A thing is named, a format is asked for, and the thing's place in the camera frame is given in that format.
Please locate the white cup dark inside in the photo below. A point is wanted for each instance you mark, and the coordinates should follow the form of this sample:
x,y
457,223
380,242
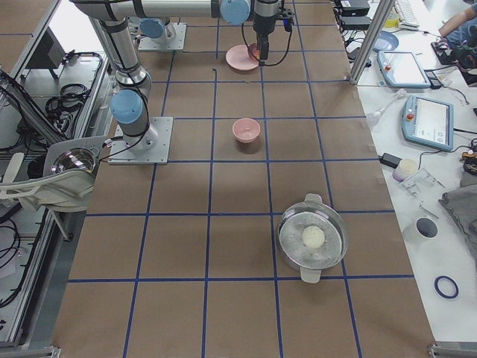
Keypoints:
x,y
420,230

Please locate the lower teach pendant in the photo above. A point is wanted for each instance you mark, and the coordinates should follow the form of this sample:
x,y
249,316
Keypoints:
x,y
428,122

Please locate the teach pendant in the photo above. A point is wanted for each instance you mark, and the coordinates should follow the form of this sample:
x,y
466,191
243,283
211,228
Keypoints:
x,y
400,69
428,122

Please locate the black power adapter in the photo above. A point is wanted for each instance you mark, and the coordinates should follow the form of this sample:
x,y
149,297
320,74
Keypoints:
x,y
389,160

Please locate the upper teach pendant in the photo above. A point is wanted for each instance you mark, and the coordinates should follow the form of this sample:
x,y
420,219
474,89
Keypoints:
x,y
400,69

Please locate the white keyboard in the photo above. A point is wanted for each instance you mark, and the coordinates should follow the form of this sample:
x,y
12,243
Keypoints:
x,y
407,19

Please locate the pink bowl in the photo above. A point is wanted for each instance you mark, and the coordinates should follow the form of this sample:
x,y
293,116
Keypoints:
x,y
246,130

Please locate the steel steamer pot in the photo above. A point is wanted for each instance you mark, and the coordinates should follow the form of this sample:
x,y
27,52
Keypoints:
x,y
310,262

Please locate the grey cloth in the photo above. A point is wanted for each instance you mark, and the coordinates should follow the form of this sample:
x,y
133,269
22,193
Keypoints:
x,y
461,205

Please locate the aluminium frame post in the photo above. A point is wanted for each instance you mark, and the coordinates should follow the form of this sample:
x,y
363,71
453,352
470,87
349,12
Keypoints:
x,y
381,14

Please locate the clear plastic funnel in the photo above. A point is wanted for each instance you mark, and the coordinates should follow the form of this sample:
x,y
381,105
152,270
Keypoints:
x,y
372,118

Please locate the blue plate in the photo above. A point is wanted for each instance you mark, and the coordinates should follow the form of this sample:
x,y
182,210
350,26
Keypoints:
x,y
386,41

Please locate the white steamed bun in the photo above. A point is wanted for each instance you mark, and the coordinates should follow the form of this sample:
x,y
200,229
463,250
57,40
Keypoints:
x,y
313,236

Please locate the clear plastic tray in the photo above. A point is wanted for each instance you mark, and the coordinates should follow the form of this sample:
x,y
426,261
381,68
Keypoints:
x,y
419,182

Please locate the person forearm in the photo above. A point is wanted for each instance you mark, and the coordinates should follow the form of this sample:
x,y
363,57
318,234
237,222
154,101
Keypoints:
x,y
457,20

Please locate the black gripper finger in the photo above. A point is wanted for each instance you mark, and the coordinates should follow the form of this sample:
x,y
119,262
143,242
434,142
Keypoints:
x,y
263,47

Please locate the steel mixing bowl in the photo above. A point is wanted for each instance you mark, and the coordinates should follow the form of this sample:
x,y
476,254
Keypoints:
x,y
76,158

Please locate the metal hex key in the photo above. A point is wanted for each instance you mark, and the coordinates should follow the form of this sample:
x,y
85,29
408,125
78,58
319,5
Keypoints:
x,y
427,211

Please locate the white purple jar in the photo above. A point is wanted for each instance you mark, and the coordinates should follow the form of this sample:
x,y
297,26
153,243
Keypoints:
x,y
405,168

